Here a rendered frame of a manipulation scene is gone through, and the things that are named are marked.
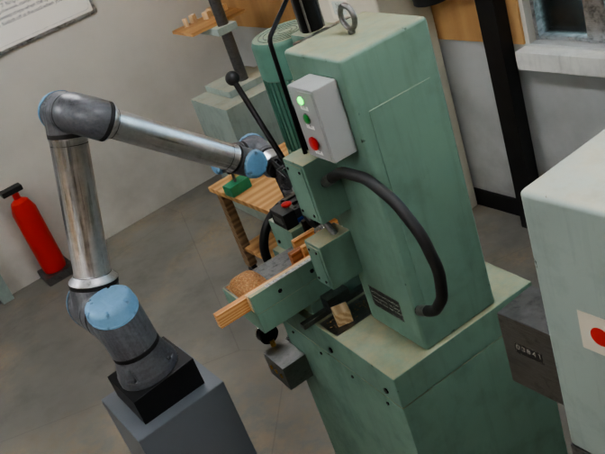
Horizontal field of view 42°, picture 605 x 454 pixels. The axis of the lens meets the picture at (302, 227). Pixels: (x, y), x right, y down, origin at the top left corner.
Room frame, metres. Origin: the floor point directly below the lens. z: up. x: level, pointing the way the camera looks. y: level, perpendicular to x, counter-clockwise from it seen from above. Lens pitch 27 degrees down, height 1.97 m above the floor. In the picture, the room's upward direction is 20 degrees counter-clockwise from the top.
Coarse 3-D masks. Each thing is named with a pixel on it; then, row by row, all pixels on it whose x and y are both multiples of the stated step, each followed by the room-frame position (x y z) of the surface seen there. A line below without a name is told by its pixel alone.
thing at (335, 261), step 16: (336, 224) 1.67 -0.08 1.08; (304, 240) 1.65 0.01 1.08; (320, 240) 1.62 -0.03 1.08; (336, 240) 1.60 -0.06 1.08; (352, 240) 1.62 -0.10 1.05; (320, 256) 1.59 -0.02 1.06; (336, 256) 1.60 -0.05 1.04; (352, 256) 1.61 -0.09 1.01; (320, 272) 1.62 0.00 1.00; (336, 272) 1.59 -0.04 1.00; (352, 272) 1.61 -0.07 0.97
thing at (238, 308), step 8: (280, 272) 1.79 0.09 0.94; (240, 296) 1.74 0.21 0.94; (232, 304) 1.71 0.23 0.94; (240, 304) 1.72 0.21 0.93; (216, 312) 1.71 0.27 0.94; (224, 312) 1.70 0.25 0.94; (232, 312) 1.71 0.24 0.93; (240, 312) 1.71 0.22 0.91; (216, 320) 1.70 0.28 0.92; (224, 320) 1.70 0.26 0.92; (232, 320) 1.70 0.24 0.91
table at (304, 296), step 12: (276, 252) 2.03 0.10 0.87; (264, 264) 1.93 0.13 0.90; (276, 264) 1.90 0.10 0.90; (288, 264) 1.88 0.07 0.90; (264, 276) 1.87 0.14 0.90; (300, 288) 1.74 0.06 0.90; (312, 288) 1.76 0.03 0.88; (324, 288) 1.77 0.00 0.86; (228, 300) 1.88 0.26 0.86; (288, 300) 1.73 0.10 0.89; (300, 300) 1.74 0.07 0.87; (312, 300) 1.75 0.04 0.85; (252, 312) 1.72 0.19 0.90; (264, 312) 1.70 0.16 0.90; (276, 312) 1.71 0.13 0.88; (288, 312) 1.72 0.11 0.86; (264, 324) 1.69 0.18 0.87; (276, 324) 1.71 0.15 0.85
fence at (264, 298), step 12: (312, 264) 1.76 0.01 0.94; (288, 276) 1.74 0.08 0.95; (300, 276) 1.75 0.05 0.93; (312, 276) 1.76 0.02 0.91; (264, 288) 1.71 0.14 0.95; (276, 288) 1.72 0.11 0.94; (288, 288) 1.73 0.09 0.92; (252, 300) 1.69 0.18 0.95; (264, 300) 1.70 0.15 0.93; (276, 300) 1.72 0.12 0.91
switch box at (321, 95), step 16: (304, 80) 1.54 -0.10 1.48; (320, 80) 1.50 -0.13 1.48; (304, 96) 1.49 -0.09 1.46; (320, 96) 1.46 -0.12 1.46; (336, 96) 1.48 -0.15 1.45; (304, 112) 1.51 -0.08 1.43; (320, 112) 1.46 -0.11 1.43; (336, 112) 1.47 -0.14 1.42; (304, 128) 1.53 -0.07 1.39; (320, 128) 1.47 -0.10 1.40; (336, 128) 1.47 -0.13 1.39; (320, 144) 1.49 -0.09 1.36; (336, 144) 1.46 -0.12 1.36; (352, 144) 1.48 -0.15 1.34; (336, 160) 1.46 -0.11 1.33
